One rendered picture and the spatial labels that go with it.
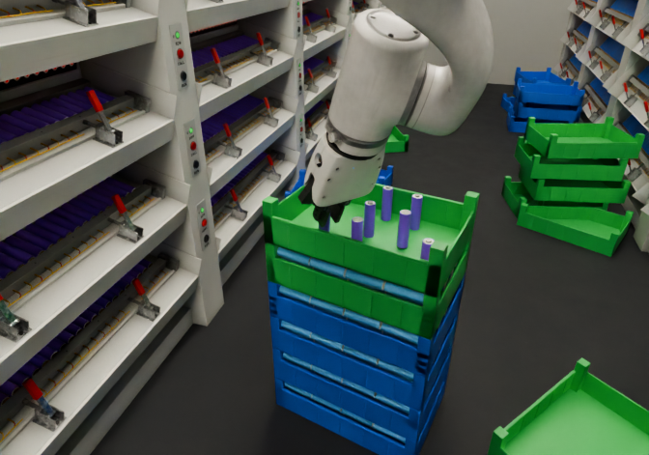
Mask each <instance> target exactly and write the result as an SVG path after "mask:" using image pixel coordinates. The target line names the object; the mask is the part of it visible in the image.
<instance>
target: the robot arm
mask: <svg viewBox="0 0 649 455"><path fill-rule="evenodd" d="M379 1H381V2H382V3H383V4H384V5H385V7H386V8H387V9H389V10H386V9H370V10H366V11H364V12H362V13H360V14H359V15H358V16H357V17H356V18H355V20H354V23H353V28H352V32H351V35H350V39H349V42H348V46H347V50H346V53H345V57H344V60H343V64H342V67H341V70H340V73H339V77H338V80H337V84H336V87H335V91H334V94H333V98H332V101H331V105H330V107H329V111H328V114H327V118H326V121H325V125H324V128H325V129H326V134H324V135H323V136H322V138H321V139H320V141H319V143H318V145H317V147H316V149H315V151H314V153H313V155H312V157H311V159H310V162H309V165H308V167H307V171H306V174H305V178H304V186H305V188H304V189H303V191H302V192H301V193H300V194H299V196H298V199H299V201H300V203H301V204H308V205H310V204H313V205H314V206H315V208H314V211H313V217H314V219H315V220H316V221H318V222H319V224H320V226H321V227H325V225H326V222H327V219H328V217H329V214H330V216H331V218H332V219H333V221H334V222H335V223H338V222H339V221H340V219H341V216H342V213H343V211H344V209H345V206H348V205H349V204H350V202H351V201H352V199H355V198H358V197H362V196H365V195H367V194H369V193H370V192H371V191H372V190H373V188H374V186H375V184H376V181H377V179H378V176H379V173H380V171H381V166H382V163H383V158H384V152H385V145H386V143H387V140H388V138H389V136H390V133H391V131H392V130H393V127H394V126H396V125H401V126H404V127H407V128H412V129H415V130H418V131H421V132H424V133H428V134H432V135H436V136H445V135H449V134H451V133H453V132H454V131H455V130H456V129H458V128H459V127H460V125H461V124H462V123H463V122H464V121H465V120H466V117H467V116H468V114H469V113H470V111H471V110H472V109H473V107H474V106H475V104H476V102H477V101H478V100H479V99H480V97H481V95H482V94H483V92H484V90H485V88H486V85H487V83H488V81H489V78H490V74H491V71H492V67H493V60H494V37H493V29H492V25H491V21H490V18H489V15H488V12H487V9H486V7H485V4H484V2H483V0H379ZM429 40H430V41H431V42H432V43H433V44H434V45H435V46H436V47H437V48H438V49H439V50H440V52H441V53H442V54H443V56H444V57H445V59H446V61H447V63H448V66H445V67H439V66H435V65H432V64H429V63H426V62H424V61H423V57H424V55H425V53H426V50H427V48H428V45H429Z"/></svg>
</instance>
